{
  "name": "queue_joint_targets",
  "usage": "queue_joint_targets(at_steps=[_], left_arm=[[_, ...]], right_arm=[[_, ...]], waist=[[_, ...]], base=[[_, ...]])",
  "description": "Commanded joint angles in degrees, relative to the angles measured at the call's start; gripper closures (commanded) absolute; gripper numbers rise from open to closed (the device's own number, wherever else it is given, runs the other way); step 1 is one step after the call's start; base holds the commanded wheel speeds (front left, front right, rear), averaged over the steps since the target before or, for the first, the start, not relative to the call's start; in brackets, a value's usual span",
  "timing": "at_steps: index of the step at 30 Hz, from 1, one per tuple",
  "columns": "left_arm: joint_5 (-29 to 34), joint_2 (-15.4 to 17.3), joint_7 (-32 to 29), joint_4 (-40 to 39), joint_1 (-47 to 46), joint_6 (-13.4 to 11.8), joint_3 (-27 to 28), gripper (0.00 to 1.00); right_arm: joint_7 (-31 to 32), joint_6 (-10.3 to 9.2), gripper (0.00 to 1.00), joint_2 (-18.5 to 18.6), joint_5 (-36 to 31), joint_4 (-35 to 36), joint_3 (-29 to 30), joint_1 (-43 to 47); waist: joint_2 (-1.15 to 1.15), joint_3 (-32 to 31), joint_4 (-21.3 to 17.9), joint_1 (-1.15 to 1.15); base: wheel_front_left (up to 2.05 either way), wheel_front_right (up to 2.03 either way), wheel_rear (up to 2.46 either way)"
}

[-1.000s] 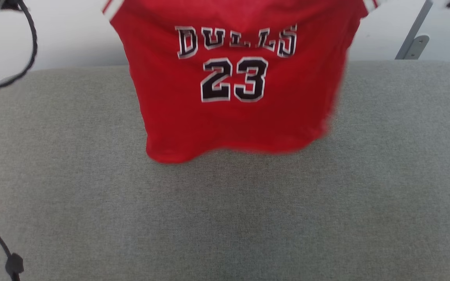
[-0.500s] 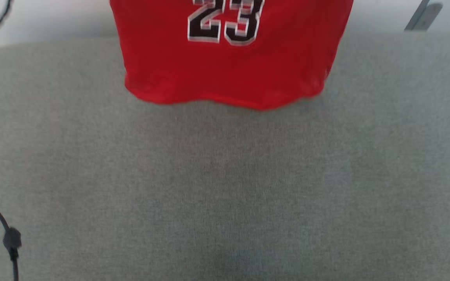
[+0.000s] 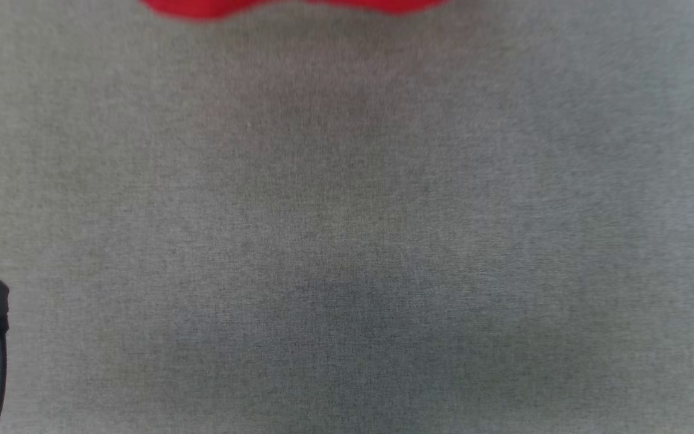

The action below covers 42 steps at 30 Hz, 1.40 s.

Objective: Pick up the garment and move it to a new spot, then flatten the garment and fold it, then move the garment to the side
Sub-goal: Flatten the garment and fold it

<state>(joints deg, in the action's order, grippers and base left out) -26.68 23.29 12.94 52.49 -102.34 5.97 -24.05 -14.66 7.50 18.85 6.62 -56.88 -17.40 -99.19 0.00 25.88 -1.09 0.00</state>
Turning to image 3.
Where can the red shirt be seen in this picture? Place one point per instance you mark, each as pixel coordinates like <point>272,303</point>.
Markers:
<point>214,7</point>

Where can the grey fabric sofa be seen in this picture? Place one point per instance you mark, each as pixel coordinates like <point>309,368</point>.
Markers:
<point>347,241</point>

